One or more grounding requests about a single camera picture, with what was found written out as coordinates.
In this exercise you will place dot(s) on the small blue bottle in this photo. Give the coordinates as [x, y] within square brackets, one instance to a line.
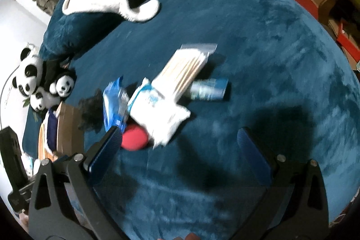
[208, 90]

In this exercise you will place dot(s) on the red makeup sponge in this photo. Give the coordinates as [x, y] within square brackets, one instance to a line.
[134, 138]

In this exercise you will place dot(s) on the black hair scrunchie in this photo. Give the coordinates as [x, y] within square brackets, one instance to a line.
[91, 112]

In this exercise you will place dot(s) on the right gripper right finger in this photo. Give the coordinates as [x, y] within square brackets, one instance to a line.
[294, 204]

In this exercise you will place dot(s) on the orange mesh basket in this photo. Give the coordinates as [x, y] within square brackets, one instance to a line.
[43, 149]

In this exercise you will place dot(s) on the cream long sock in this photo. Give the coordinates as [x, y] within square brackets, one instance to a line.
[144, 12]

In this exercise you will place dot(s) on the white gauze dressing pack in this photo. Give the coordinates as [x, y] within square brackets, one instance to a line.
[158, 116]

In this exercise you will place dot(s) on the blue wet wipes pack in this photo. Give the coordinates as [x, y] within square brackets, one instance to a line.
[115, 105]

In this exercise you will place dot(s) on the blue plush bed blanket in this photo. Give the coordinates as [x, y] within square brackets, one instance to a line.
[291, 86]

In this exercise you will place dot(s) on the panda plush toy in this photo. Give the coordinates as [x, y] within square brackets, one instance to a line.
[45, 84]

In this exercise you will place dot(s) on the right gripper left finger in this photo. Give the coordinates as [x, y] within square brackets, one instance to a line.
[51, 215]

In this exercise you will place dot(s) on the cotton swab packet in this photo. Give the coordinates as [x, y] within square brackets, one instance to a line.
[181, 69]

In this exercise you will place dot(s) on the brown cardboard box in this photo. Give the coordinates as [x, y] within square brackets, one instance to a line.
[70, 139]

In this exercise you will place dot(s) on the white blue tissue pack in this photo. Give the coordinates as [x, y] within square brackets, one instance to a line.
[52, 124]

